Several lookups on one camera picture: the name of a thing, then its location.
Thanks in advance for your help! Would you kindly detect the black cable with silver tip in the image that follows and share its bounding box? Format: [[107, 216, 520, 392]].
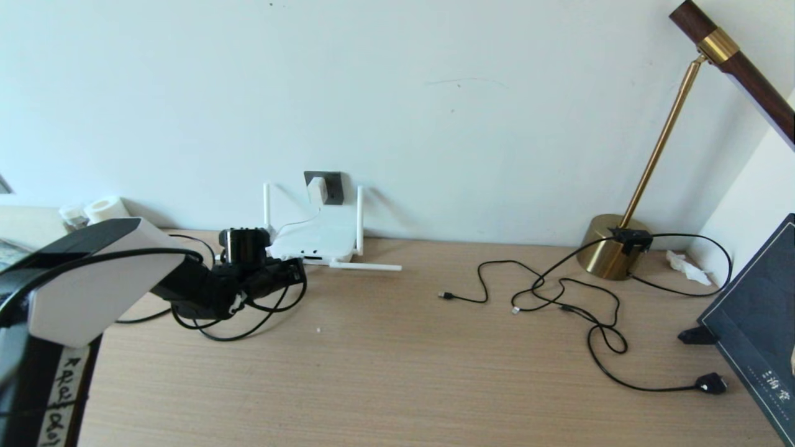
[[511, 276, 629, 356]]

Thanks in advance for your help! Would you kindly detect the thin black lamp cord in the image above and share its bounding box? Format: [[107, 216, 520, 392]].
[[629, 233, 734, 297]]

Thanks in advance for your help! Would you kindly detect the crumpled white tissue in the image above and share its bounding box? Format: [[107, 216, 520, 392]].
[[666, 250, 714, 286]]

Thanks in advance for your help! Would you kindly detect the grey wall socket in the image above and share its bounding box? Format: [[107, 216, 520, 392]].
[[304, 171, 344, 205]]

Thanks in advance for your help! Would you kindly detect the black ethernet cable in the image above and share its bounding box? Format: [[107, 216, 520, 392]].
[[115, 234, 308, 342]]

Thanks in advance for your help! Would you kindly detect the white router with four antennas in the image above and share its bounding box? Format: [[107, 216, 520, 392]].
[[263, 182, 403, 272]]

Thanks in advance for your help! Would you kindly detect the white toilet paper roll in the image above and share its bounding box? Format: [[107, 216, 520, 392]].
[[85, 196, 131, 224]]

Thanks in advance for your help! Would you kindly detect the thin white power cable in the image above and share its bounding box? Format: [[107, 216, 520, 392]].
[[273, 204, 324, 243]]

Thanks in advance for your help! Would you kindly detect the dark blue framed board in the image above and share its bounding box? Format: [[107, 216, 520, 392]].
[[697, 214, 795, 445]]

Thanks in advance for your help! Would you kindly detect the black USB cable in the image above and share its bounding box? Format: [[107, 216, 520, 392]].
[[587, 301, 729, 395], [438, 236, 619, 306]]

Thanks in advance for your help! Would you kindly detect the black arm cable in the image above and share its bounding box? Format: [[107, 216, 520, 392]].
[[0, 248, 308, 342]]

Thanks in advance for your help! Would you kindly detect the black junction box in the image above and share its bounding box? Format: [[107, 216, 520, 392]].
[[609, 227, 654, 255]]

